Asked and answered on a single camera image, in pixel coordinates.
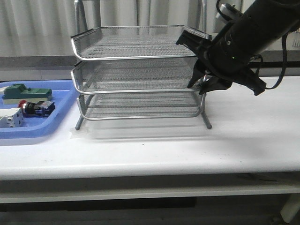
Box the white circuit breaker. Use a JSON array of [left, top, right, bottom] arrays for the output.
[[0, 108, 24, 128]]

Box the red emergency stop push button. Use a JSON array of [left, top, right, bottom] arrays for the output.
[[18, 100, 55, 118]]

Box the grey stone counter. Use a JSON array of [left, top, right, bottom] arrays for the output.
[[0, 50, 300, 70]]

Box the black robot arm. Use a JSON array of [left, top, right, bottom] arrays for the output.
[[176, 0, 300, 96]]

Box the silver mesh tray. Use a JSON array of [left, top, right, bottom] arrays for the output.
[[71, 25, 211, 61], [71, 57, 200, 94], [77, 91, 203, 120]]

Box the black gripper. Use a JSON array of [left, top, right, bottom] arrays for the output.
[[176, 30, 266, 96]]

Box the black cable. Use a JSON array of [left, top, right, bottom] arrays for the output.
[[248, 32, 289, 90]]

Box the blue plastic tray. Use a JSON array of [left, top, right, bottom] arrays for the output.
[[0, 80, 78, 140]]

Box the silver rack frame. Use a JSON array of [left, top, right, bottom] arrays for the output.
[[74, 0, 212, 131]]

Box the green and beige electrical module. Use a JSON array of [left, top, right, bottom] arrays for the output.
[[2, 83, 52, 105]]

